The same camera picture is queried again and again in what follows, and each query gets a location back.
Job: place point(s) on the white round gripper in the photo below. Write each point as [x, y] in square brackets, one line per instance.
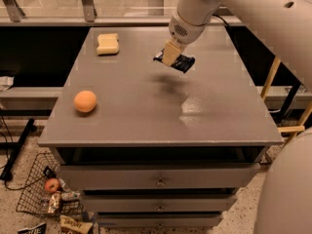
[185, 32]

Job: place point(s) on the dark blue rxbar wrapper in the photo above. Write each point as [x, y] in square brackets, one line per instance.
[182, 63]

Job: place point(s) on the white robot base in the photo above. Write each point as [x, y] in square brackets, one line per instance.
[285, 201]

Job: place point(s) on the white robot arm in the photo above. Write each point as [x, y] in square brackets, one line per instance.
[283, 26]

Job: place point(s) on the yellow sponge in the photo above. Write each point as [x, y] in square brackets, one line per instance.
[107, 44]

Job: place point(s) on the grey drawer cabinet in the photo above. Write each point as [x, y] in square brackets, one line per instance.
[150, 114]

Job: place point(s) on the orange fruit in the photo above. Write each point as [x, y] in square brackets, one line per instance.
[85, 101]

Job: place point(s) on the top grey drawer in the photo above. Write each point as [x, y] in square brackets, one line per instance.
[158, 177]

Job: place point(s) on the grey drawer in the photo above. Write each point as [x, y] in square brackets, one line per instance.
[158, 177]
[158, 203]
[158, 220]

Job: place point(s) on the middle grey drawer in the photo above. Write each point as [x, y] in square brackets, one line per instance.
[158, 203]

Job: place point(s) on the metal railing with posts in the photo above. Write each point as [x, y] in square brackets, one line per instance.
[86, 12]

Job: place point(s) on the red apple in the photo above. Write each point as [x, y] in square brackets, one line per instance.
[52, 185]

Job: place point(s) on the bottom grey drawer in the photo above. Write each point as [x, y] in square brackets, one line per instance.
[158, 220]

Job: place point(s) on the silver snack wrapper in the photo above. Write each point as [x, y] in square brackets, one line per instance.
[55, 203]

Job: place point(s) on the yellow chip bag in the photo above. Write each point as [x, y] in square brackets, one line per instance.
[69, 225]

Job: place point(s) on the black metal stand leg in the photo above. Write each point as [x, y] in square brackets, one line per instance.
[6, 174]

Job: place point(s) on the dark snack bag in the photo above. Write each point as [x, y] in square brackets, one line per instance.
[38, 229]

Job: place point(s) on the yellow wooden ladder frame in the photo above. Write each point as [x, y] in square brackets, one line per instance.
[292, 131]

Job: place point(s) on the black wire basket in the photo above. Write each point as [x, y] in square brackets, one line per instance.
[34, 199]

